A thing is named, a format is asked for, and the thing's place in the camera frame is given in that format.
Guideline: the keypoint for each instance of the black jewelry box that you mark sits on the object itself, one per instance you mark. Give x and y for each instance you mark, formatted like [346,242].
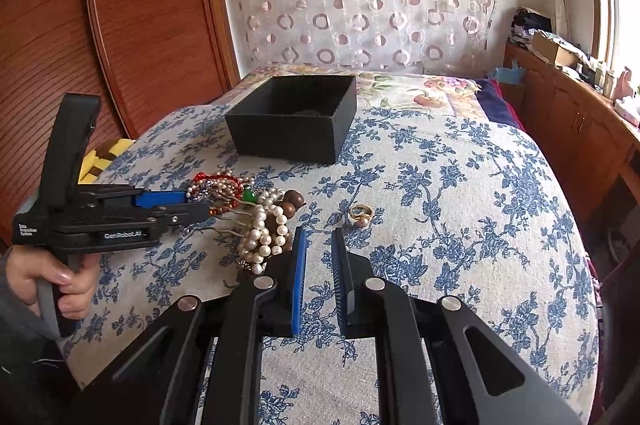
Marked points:
[295,125]

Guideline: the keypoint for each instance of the light blue bag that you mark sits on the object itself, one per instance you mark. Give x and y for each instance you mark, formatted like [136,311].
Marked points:
[506,72]

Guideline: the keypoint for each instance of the red fringed blanket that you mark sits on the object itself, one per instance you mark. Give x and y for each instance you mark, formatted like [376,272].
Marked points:
[514,114]

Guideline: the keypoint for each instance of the pink floral quilt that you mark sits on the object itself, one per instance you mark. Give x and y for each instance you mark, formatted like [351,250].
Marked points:
[400,87]

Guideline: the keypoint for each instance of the yellow cloth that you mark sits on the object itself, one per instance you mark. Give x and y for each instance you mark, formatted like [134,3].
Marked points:
[97,160]

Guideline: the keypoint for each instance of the navy blue blanket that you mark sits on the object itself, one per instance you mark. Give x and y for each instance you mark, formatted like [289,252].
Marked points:
[492,97]

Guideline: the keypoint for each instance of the cardboard box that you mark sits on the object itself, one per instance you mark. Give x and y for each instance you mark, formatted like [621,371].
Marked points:
[552,47]

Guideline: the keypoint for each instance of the pink figurine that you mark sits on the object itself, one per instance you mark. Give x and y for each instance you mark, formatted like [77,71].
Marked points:
[627,82]

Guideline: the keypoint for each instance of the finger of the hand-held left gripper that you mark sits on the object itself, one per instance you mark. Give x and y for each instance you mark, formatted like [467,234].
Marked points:
[160,199]
[170,217]

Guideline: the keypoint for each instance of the small brown bead strand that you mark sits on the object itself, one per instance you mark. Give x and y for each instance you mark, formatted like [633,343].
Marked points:
[225,209]

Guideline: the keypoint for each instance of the person's left hand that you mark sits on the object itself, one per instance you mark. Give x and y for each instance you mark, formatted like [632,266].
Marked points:
[25,267]

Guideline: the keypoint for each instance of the pile of dark clothes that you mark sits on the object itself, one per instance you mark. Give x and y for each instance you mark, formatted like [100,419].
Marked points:
[530,25]

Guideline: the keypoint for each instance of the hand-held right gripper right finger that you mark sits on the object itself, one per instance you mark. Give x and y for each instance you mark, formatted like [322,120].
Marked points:
[340,277]

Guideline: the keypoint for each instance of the wooden louvered wardrobe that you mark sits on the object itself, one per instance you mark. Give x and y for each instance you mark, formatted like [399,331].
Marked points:
[125,15]

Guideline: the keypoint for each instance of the green stone pendant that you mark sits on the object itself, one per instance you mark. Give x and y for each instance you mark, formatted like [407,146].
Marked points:
[249,196]

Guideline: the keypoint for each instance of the blue floral white cloth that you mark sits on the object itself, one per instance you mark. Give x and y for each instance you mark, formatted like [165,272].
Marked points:
[450,215]

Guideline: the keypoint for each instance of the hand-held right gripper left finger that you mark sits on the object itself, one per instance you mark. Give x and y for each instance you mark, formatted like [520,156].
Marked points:
[300,277]

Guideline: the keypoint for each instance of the wooden sideboard cabinet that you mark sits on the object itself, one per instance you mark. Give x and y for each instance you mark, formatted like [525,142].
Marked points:
[575,125]

